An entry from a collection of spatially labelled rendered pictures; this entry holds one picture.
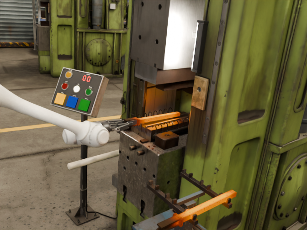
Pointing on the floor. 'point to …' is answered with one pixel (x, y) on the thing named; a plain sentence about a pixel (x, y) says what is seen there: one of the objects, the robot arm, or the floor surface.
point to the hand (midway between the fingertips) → (130, 122)
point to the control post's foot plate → (76, 214)
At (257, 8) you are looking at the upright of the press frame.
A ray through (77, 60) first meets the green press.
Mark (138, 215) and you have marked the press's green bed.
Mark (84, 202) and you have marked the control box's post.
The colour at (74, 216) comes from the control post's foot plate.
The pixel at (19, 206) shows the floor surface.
